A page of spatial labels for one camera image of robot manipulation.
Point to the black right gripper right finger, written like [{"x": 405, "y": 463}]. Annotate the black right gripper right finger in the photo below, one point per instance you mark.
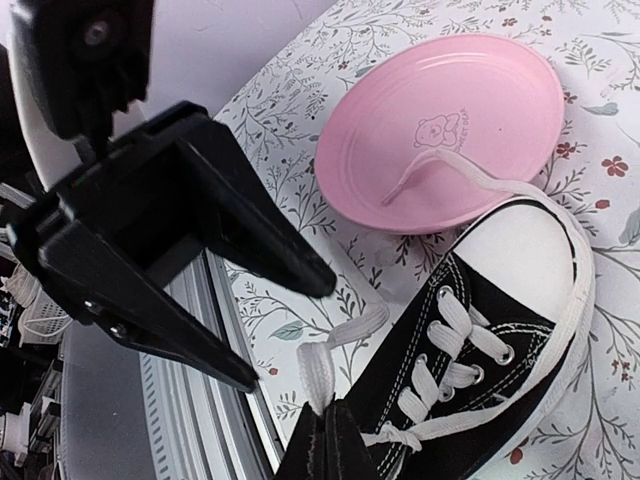
[{"x": 346, "y": 456}]

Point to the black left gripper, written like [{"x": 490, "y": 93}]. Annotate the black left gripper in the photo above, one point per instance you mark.
[{"x": 169, "y": 189}]

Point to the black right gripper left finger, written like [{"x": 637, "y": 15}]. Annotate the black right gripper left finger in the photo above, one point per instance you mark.
[{"x": 305, "y": 456}]

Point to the black white canvas sneaker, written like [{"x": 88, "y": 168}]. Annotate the black white canvas sneaker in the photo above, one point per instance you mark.
[{"x": 483, "y": 352}]

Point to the pink plastic plate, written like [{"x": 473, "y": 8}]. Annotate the pink plastic plate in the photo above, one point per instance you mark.
[{"x": 491, "y": 99}]

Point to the floral patterned table mat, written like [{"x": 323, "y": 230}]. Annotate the floral patterned table mat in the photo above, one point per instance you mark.
[{"x": 593, "y": 47}]

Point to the aluminium front rail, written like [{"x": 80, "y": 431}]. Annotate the aluminium front rail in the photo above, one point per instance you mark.
[{"x": 132, "y": 415}]

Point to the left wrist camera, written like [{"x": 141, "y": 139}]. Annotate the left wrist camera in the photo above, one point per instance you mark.
[{"x": 84, "y": 61}]

